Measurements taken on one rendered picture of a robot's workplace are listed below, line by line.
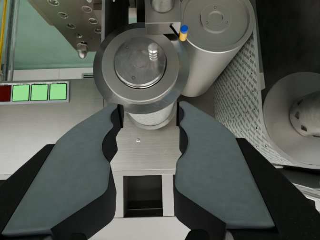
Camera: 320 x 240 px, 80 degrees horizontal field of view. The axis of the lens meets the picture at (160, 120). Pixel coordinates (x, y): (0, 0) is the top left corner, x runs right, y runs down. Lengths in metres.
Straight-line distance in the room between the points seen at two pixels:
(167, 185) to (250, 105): 0.37
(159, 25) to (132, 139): 0.40
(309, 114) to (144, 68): 0.23
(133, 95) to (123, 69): 0.04
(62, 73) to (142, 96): 3.29
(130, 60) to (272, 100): 0.22
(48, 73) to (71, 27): 3.01
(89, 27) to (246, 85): 0.46
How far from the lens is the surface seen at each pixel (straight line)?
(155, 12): 0.30
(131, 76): 0.28
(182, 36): 0.27
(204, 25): 0.34
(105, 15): 0.37
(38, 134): 0.72
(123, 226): 0.66
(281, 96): 0.34
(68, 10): 0.59
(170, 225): 0.65
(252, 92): 0.35
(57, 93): 0.70
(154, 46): 0.26
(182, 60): 0.31
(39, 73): 3.72
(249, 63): 0.36
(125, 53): 0.30
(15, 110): 0.78
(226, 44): 0.34
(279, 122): 0.33
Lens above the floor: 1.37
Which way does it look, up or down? 8 degrees down
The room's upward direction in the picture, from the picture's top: 178 degrees clockwise
